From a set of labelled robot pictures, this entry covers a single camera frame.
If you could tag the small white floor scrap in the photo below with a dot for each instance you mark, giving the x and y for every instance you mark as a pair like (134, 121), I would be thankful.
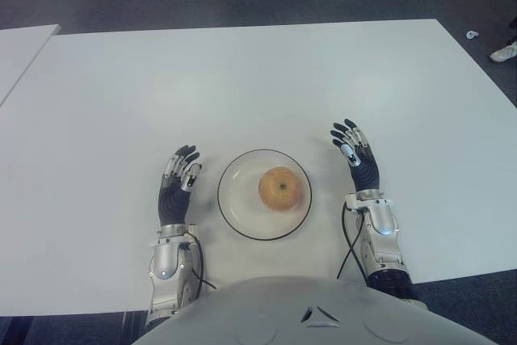
(471, 34)

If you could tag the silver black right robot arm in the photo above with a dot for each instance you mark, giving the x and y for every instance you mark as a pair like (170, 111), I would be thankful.
(383, 232)

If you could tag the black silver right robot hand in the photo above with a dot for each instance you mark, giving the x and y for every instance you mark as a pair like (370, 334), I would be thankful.
(365, 171)

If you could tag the white sneaker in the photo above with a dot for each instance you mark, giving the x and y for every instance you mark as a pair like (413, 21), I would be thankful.
(505, 54)

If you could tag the yellow red apple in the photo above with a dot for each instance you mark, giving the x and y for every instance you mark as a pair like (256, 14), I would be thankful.
(281, 188)

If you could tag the grey metal table frame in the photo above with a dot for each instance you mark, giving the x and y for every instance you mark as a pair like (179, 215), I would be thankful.
(131, 321)

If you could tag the light grey robot torso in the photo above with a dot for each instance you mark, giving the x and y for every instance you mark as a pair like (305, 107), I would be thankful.
(282, 312)

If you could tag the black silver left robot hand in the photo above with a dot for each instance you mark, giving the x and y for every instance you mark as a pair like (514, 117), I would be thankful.
(173, 203)

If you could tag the white plate with black rim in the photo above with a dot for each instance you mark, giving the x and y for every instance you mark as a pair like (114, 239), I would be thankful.
(238, 207)

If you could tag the white neighbouring table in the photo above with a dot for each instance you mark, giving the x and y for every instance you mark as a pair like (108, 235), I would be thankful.
(20, 50)

